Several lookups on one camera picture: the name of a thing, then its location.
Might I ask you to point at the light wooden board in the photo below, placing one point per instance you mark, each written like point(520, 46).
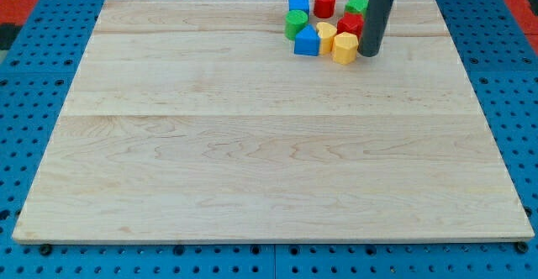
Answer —
point(193, 122)

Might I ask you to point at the yellow heart block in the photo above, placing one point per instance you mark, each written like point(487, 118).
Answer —
point(326, 33)

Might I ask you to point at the yellow hexagon block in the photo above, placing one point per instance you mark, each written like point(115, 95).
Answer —
point(345, 47)

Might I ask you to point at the green cylinder block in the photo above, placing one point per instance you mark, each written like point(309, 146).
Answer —
point(295, 21)

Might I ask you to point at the red cylinder block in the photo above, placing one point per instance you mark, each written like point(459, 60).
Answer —
point(324, 8)

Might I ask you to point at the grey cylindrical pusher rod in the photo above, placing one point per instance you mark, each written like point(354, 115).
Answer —
point(374, 28)

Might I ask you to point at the green star block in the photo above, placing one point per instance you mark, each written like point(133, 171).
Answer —
point(356, 6)

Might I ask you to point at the blue cube block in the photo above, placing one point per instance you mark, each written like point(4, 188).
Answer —
point(302, 5)

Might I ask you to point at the red hexagon block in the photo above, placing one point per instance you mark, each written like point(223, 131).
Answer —
point(351, 23)

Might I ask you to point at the blue triangular block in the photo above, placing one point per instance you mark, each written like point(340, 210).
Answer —
point(307, 42)

